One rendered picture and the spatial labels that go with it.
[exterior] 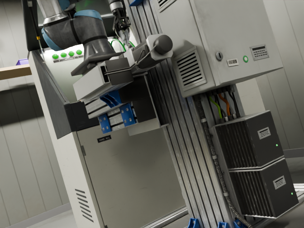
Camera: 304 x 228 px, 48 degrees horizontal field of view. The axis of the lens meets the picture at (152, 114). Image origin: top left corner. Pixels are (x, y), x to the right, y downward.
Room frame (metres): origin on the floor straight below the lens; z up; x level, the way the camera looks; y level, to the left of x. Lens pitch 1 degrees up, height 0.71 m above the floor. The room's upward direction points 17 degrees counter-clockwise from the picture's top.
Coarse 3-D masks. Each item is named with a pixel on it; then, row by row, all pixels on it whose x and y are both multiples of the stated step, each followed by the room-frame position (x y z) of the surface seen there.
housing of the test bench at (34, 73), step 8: (32, 56) 2.46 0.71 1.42; (32, 64) 2.56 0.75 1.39; (32, 72) 2.67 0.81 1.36; (40, 88) 2.52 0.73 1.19; (40, 96) 2.62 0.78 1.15; (48, 112) 2.48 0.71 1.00; (48, 120) 2.58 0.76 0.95; (48, 128) 2.69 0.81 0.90; (56, 144) 2.55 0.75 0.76; (56, 152) 2.66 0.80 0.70; (64, 168) 2.51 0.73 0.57; (64, 176) 2.61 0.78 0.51; (72, 192) 2.47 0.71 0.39; (72, 200) 2.57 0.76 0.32; (72, 208) 2.67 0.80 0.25; (80, 224) 2.54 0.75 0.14
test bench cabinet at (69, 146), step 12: (72, 132) 1.93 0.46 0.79; (60, 144) 2.39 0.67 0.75; (72, 144) 2.00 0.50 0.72; (72, 156) 2.10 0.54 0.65; (72, 168) 2.21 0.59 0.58; (84, 168) 1.93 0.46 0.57; (72, 180) 2.33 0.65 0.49; (84, 180) 1.98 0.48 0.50; (84, 192) 2.06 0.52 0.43; (84, 204) 2.16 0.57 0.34; (96, 204) 1.94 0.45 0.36; (84, 216) 2.28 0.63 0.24; (96, 216) 1.94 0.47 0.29
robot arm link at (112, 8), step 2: (114, 2) 2.04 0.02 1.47; (116, 2) 2.04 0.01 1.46; (118, 2) 2.05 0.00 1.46; (120, 2) 2.06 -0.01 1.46; (112, 4) 2.05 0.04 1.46; (114, 4) 2.04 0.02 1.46; (116, 4) 2.04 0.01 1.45; (118, 4) 2.05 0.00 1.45; (120, 4) 2.06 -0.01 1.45; (110, 6) 2.06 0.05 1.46; (112, 6) 2.05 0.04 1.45; (114, 6) 2.04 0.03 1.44; (116, 6) 2.04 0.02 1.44; (118, 6) 2.04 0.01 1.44; (120, 6) 2.05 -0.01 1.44; (122, 6) 2.07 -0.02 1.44; (110, 8) 2.08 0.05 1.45; (112, 8) 2.05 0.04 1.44; (114, 8) 2.05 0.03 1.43; (116, 8) 2.04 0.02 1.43; (120, 8) 2.06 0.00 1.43; (112, 10) 2.06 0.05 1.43
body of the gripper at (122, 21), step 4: (112, 12) 2.07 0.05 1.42; (116, 12) 2.06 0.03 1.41; (120, 12) 2.05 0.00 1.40; (116, 16) 2.08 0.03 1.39; (120, 16) 2.03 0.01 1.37; (124, 16) 2.04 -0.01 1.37; (116, 20) 2.05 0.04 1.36; (120, 20) 2.04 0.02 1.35; (124, 20) 2.05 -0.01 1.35; (116, 24) 2.07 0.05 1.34; (120, 24) 2.04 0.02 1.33; (124, 24) 2.04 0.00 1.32; (128, 24) 2.05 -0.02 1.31; (120, 28) 2.06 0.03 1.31; (124, 28) 2.09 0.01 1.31
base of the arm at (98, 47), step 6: (96, 36) 1.47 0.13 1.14; (102, 36) 1.48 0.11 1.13; (84, 42) 1.49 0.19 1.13; (90, 42) 1.47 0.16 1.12; (96, 42) 1.47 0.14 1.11; (102, 42) 1.48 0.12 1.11; (108, 42) 1.51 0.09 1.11; (84, 48) 1.49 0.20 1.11; (90, 48) 1.47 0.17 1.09; (96, 48) 1.46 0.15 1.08; (102, 48) 1.46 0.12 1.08; (108, 48) 1.48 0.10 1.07; (84, 54) 1.49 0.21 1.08; (90, 54) 1.46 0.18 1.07; (96, 54) 1.45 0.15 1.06; (102, 54) 1.45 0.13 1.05
